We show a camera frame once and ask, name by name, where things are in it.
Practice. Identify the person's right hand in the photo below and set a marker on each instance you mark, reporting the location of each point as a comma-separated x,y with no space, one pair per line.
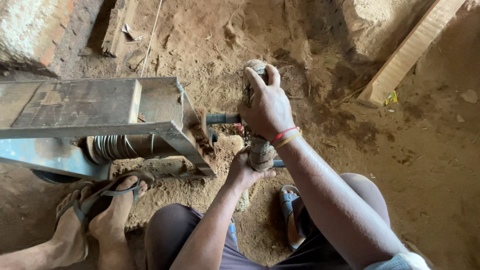
268,112

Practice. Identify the crumpled paper scrap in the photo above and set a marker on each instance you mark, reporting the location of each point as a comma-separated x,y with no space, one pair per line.
130,33

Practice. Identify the blue sandal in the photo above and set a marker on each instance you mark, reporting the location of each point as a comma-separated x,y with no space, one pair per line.
287,204
233,232

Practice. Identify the dusty wooden block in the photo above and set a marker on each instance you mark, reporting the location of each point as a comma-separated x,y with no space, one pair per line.
112,37

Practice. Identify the person's right foot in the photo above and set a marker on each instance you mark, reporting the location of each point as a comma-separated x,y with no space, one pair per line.
294,228

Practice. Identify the small flat stone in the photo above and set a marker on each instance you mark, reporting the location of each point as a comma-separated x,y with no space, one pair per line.
469,96

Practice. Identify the black toothed gear wheel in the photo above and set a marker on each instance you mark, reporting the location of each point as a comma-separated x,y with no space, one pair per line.
52,176

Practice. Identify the light blue shirt sleeve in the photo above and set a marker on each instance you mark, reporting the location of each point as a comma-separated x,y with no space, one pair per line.
399,262

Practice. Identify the light wooden plank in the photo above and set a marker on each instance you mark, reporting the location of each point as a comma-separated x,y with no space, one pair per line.
405,52

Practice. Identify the brick pillar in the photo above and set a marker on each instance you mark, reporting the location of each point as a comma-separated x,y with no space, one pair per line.
33,30

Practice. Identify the dusty grey stone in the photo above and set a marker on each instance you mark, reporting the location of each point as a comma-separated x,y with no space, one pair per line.
243,201

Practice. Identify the yellow wrapper scrap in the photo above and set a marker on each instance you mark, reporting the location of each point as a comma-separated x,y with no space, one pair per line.
391,98

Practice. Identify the rusty metal winding machine frame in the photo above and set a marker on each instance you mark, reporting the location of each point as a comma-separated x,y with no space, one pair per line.
78,105

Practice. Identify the person's dark shorts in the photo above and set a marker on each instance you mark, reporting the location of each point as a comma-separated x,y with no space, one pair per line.
172,232

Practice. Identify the person's left hand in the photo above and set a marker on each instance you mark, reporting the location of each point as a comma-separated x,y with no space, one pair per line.
240,172

